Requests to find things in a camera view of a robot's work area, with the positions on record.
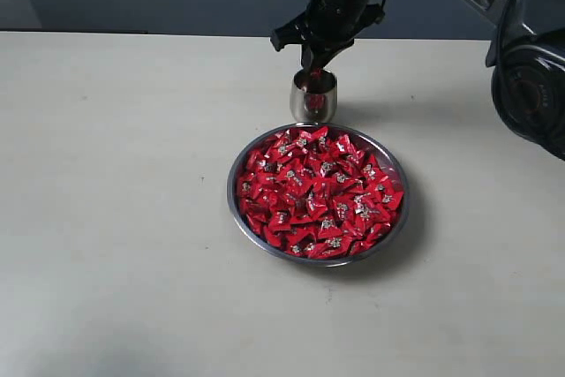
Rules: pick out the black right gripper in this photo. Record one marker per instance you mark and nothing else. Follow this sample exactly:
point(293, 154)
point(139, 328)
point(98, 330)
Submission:
point(324, 30)

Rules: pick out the red candy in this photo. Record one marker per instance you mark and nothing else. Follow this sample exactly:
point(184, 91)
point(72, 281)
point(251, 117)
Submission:
point(316, 75)

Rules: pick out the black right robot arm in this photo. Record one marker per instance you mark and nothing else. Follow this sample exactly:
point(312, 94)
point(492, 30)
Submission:
point(526, 55)

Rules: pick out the steel cup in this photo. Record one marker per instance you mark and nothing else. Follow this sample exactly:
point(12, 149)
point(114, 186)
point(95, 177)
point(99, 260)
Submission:
point(311, 102)

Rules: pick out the pile of red candies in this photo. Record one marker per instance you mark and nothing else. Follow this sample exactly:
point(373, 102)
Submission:
point(320, 191)

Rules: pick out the steel bowl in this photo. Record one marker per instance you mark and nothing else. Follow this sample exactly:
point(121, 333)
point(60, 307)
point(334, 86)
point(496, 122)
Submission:
point(318, 196)

